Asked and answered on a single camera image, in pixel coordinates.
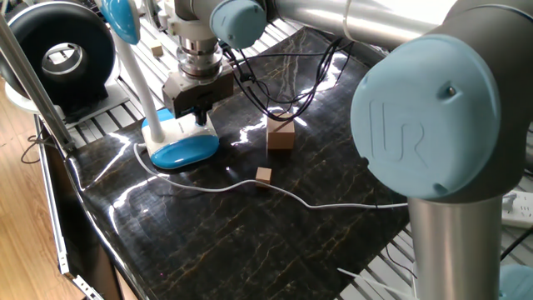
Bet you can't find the grey Schunk gripper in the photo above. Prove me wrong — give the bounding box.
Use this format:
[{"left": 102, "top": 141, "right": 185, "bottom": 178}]
[{"left": 162, "top": 65, "right": 236, "bottom": 128}]

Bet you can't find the blue and white desk lamp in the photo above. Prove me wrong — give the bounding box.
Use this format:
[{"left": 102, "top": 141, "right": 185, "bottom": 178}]
[{"left": 98, "top": 0, "right": 221, "bottom": 170}]

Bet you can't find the large wooden cube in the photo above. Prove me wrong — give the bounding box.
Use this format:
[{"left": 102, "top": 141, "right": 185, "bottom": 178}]
[{"left": 266, "top": 112, "right": 296, "bottom": 152}]

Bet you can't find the black marble pattern mat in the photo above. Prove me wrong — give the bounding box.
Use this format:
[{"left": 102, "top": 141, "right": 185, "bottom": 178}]
[{"left": 66, "top": 27, "right": 411, "bottom": 300}]

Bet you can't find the white power strip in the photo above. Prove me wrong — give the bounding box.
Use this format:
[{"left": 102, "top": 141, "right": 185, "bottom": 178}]
[{"left": 501, "top": 189, "right": 533, "bottom": 230}]

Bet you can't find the white plate under ring device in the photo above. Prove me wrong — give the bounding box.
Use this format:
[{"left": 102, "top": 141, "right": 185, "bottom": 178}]
[{"left": 3, "top": 77, "right": 131, "bottom": 126}]

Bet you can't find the black gripper cable bundle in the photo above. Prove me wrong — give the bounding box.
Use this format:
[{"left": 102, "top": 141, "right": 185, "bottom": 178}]
[{"left": 222, "top": 37, "right": 356, "bottom": 123}]

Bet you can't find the black ring-shaped device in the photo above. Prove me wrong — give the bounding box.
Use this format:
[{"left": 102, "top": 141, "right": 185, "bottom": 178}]
[{"left": 0, "top": 1, "right": 118, "bottom": 116}]

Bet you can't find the white lamp power cable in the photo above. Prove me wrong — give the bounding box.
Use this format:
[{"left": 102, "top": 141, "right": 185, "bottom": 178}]
[{"left": 132, "top": 142, "right": 410, "bottom": 210}]

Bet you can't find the aluminium frame post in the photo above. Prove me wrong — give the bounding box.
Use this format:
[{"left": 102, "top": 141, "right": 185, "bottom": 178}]
[{"left": 0, "top": 15, "right": 77, "bottom": 152}]

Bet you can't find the black cable on floor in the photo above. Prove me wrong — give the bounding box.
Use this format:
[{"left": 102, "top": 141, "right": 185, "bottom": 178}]
[{"left": 20, "top": 133, "right": 57, "bottom": 165}]

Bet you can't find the thin black cable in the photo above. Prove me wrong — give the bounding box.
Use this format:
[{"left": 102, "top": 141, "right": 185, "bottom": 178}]
[{"left": 383, "top": 226, "right": 533, "bottom": 281}]

